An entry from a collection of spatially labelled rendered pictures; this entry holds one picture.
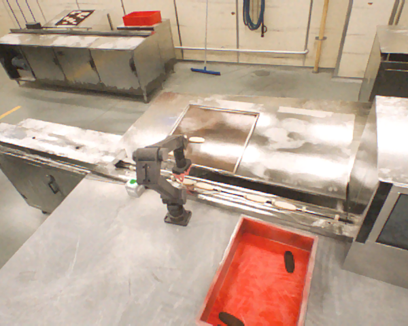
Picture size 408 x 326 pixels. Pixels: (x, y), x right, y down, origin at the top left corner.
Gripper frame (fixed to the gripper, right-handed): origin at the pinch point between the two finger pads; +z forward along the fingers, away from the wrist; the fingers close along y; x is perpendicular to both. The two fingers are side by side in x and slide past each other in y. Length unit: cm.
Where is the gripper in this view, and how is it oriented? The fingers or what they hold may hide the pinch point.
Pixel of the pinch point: (183, 176)
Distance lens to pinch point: 148.6
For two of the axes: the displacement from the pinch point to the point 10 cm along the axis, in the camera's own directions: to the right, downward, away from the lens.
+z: 1.1, 7.6, 6.5
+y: -4.0, 6.3, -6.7
